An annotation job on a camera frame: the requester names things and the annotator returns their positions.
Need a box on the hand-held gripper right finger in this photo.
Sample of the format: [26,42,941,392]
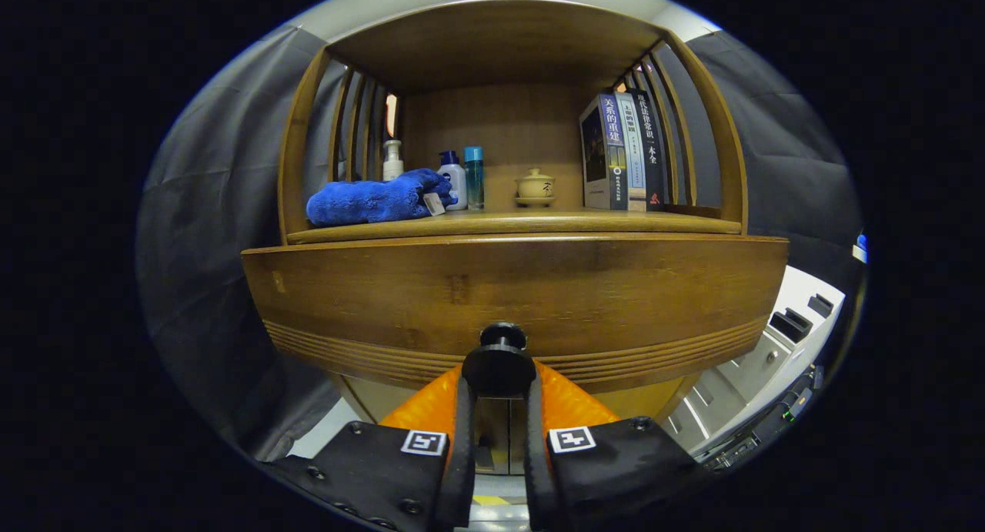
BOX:
[526,360,709,532]

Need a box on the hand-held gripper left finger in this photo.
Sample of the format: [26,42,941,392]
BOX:
[258,363,478,532]

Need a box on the wooden drawer with black knob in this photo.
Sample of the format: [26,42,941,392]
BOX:
[241,233,791,400]

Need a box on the white drawer cabinet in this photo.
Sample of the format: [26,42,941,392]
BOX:
[666,265,847,456]

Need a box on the wooden countertop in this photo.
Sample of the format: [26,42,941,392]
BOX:
[286,209,743,246]

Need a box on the black electronic device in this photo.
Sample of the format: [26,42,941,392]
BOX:
[696,366,824,471]

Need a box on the white bottle with blue cap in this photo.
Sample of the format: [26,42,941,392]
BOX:
[437,150,469,211]

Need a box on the teal clear bottle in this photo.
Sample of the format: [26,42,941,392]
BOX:
[463,146,486,211]

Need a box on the blue towel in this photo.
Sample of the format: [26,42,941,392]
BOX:
[306,168,457,227]

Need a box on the beige lidded teacup with saucer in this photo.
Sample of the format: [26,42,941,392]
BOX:
[514,168,556,208]

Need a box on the book with blue spine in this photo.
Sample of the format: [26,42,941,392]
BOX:
[579,93,629,212]

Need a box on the book with black spine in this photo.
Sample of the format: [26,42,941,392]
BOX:
[629,88,669,212]

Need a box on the book with pale spine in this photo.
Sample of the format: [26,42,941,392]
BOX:
[614,92,649,212]

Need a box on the wooden cabinet frame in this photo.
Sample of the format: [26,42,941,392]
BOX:
[277,0,749,479]

